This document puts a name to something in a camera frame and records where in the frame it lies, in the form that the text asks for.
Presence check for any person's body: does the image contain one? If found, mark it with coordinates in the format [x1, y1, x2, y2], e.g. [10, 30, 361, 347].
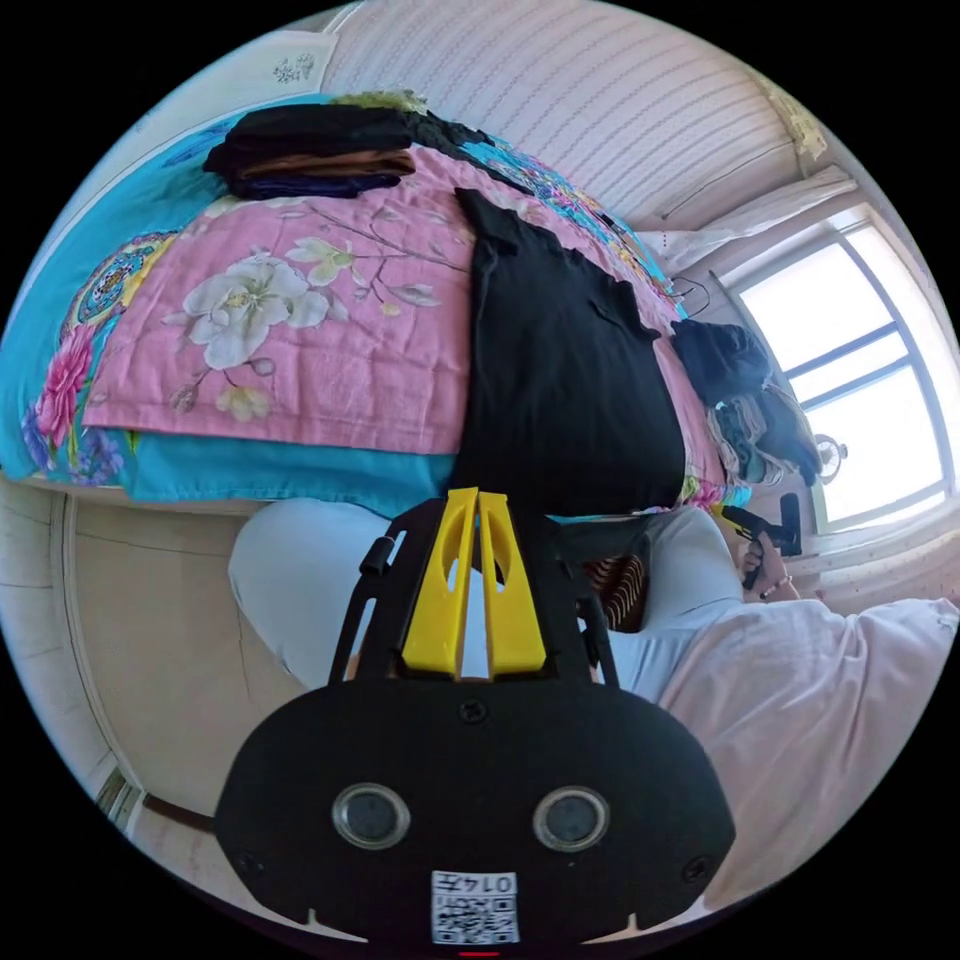
[227, 497, 960, 920]

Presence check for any window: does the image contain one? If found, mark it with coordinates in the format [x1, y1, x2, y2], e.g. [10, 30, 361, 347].
[718, 213, 955, 535]

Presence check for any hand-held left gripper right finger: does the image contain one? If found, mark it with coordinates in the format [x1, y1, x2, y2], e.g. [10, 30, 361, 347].
[479, 491, 546, 676]

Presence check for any pile of unfolded clothes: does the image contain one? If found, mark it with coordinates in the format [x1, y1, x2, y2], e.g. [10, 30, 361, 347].
[669, 318, 824, 489]

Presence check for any black short sleeve shirt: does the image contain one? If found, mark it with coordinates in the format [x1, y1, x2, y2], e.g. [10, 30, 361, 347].
[453, 186, 688, 556]

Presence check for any person's right hand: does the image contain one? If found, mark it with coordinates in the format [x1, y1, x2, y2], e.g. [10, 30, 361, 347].
[740, 539, 798, 604]

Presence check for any pile of folded dark clothes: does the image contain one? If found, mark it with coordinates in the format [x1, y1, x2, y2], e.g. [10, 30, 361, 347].
[202, 103, 498, 202]

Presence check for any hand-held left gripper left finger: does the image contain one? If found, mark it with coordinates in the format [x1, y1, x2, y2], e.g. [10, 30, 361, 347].
[401, 486, 480, 674]

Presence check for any small round fan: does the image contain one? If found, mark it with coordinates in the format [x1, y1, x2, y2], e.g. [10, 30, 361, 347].
[812, 432, 850, 483]

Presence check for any bed with pink floral quilt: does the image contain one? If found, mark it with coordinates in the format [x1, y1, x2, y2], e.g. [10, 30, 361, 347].
[0, 89, 755, 819]

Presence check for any white curtain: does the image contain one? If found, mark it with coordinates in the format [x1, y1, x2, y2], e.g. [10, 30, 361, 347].
[637, 163, 860, 275]

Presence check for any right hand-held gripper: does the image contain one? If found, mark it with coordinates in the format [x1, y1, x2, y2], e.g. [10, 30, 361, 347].
[721, 505, 804, 592]

